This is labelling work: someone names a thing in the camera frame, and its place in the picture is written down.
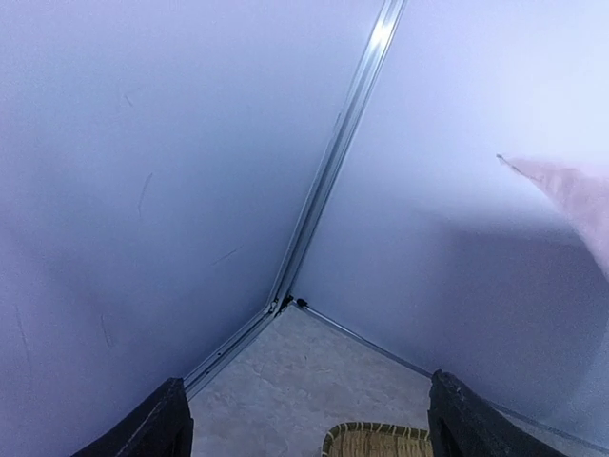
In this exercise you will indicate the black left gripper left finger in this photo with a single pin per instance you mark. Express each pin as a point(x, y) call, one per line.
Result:
point(160, 426)

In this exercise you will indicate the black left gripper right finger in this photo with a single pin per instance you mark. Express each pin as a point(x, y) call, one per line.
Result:
point(461, 423)

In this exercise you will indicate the pink folding umbrella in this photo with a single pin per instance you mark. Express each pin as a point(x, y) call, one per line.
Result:
point(582, 197)

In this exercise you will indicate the woven bamboo tray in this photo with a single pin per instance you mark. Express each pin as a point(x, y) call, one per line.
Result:
point(365, 439)

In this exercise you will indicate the left rear aluminium corner post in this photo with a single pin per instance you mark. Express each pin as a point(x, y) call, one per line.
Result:
point(280, 297)

